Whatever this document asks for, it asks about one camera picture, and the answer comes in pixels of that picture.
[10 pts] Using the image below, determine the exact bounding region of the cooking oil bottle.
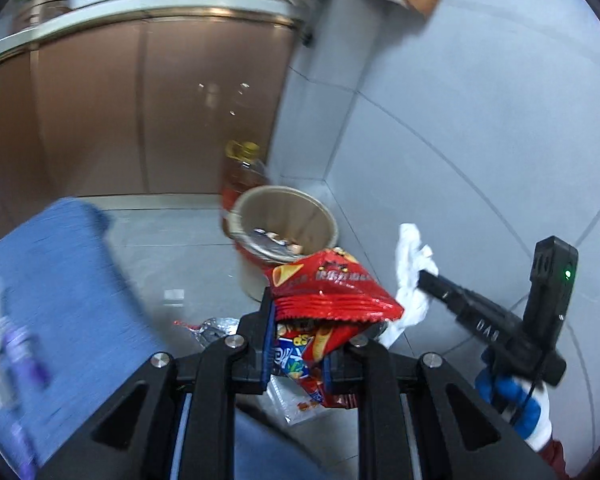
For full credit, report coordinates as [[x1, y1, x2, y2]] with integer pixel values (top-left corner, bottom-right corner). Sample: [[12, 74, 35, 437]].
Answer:
[[221, 140, 271, 238]]

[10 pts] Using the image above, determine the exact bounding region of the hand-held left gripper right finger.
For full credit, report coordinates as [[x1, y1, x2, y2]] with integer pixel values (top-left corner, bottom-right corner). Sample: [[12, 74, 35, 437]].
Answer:
[[324, 337, 561, 480]]

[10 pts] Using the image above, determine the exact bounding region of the red snack bag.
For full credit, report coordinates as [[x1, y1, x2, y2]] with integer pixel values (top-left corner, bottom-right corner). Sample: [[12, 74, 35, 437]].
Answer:
[[264, 247, 406, 411]]

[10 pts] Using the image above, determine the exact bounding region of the beige paper bin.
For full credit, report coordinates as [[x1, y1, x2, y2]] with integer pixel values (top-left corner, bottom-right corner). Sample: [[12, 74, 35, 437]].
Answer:
[[228, 186, 340, 303]]

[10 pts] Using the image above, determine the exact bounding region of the white purple wrapper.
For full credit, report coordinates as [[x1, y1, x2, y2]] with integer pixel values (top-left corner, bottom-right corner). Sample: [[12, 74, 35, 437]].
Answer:
[[0, 275, 51, 466]]

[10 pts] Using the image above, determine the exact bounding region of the silver foil wrapper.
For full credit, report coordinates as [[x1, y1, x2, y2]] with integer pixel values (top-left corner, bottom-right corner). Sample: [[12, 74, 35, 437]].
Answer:
[[172, 316, 241, 356]]

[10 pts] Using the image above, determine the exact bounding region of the white tissue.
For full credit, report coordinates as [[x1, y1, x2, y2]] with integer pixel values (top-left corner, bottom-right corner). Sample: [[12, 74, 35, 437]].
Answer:
[[377, 222, 438, 351]]

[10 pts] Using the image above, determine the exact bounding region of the person's right forearm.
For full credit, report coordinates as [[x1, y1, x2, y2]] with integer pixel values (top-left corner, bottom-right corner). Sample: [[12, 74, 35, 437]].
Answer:
[[536, 436, 572, 479]]

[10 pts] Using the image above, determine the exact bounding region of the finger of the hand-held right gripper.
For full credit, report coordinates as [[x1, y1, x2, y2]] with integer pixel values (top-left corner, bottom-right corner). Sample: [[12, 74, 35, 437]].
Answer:
[[416, 269, 481, 317]]

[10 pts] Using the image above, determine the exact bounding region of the clear plastic wrapper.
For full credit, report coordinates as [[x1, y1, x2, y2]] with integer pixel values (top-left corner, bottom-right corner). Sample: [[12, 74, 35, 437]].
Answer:
[[267, 375, 331, 426]]

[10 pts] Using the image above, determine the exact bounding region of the brown kitchen cabinet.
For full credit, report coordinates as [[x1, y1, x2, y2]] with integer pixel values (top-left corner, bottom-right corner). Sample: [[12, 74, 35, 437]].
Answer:
[[0, 15, 306, 241]]

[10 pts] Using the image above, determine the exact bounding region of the person's right hand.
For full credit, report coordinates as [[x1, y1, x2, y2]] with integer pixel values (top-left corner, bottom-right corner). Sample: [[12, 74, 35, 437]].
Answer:
[[475, 350, 553, 453]]

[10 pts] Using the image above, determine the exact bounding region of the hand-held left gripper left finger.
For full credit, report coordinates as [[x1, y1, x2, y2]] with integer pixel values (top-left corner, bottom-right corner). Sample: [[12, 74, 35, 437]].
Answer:
[[32, 286, 277, 480]]

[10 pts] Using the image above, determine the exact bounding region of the blue mat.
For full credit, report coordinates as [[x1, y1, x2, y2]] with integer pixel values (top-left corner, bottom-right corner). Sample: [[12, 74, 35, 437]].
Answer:
[[0, 197, 353, 480]]

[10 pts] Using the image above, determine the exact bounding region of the white kitchen countertop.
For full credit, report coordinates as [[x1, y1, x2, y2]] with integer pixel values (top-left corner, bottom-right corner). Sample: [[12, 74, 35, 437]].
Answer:
[[0, 0, 306, 68]]

